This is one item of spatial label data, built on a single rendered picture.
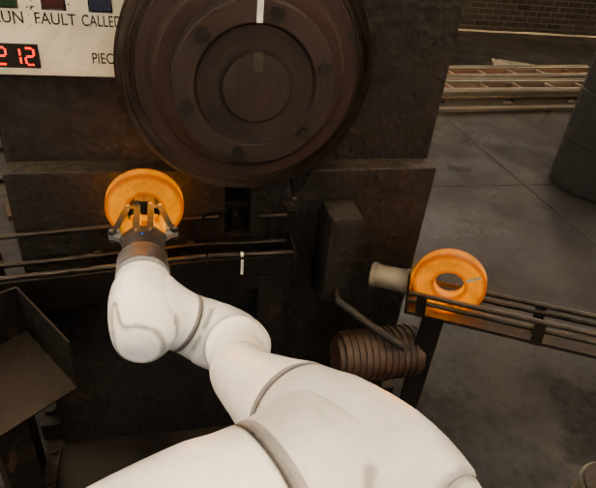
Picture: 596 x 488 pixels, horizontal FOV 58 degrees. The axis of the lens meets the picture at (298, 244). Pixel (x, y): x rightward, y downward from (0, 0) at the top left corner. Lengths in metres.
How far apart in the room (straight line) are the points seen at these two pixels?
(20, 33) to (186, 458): 0.95
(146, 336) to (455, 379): 1.43
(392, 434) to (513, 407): 1.70
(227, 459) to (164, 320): 0.51
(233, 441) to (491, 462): 1.56
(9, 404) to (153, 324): 0.38
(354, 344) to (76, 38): 0.86
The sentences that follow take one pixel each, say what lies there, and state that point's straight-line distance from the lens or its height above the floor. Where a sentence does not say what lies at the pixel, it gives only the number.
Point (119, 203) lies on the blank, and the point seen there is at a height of 0.84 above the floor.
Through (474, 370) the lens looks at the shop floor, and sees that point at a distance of 2.12.
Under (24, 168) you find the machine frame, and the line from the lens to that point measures 1.25.
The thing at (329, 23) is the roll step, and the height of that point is 1.21.
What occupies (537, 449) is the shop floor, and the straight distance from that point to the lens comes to 1.97.
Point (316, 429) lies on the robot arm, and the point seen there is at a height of 1.12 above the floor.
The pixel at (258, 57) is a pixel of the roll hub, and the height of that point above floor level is 1.17.
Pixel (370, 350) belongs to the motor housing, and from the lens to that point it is 1.29.
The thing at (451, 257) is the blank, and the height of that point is 0.78.
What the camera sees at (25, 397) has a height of 0.60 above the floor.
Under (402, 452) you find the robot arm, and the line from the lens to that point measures 0.35.
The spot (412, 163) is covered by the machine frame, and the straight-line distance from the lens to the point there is 1.35.
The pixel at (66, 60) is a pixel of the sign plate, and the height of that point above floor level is 1.09.
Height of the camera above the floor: 1.40
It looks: 33 degrees down
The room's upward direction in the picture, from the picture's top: 6 degrees clockwise
